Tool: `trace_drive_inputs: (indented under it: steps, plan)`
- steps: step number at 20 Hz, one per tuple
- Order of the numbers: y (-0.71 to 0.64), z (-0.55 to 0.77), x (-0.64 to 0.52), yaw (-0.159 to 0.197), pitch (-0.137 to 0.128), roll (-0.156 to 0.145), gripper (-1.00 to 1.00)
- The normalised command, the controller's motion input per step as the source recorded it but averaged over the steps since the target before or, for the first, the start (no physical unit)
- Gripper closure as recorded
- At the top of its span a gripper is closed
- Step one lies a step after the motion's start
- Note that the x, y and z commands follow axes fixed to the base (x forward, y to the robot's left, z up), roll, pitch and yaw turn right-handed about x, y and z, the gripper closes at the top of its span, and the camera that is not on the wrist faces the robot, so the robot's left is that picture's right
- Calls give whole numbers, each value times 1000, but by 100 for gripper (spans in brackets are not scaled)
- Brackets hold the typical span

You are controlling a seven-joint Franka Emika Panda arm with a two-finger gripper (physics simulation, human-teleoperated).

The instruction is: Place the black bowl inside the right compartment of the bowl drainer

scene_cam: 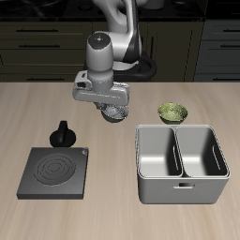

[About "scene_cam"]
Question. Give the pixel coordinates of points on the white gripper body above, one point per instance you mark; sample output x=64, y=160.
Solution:
x=103, y=95

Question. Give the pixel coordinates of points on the dark kitchen cupboards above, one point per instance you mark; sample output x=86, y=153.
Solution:
x=43, y=47

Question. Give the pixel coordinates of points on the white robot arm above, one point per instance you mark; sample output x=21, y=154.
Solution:
x=99, y=56

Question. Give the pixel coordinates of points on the green bowl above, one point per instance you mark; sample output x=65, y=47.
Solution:
x=172, y=113

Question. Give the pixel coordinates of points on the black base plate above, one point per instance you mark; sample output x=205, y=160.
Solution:
x=146, y=69

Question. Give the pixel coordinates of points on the dark grey stove plate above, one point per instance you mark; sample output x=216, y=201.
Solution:
x=53, y=172

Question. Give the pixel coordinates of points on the black bowl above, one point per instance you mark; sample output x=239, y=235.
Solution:
x=115, y=113

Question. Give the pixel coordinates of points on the round black knob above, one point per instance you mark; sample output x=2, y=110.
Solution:
x=62, y=136

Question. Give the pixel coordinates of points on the white two-bin basket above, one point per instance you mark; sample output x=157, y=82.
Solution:
x=181, y=162

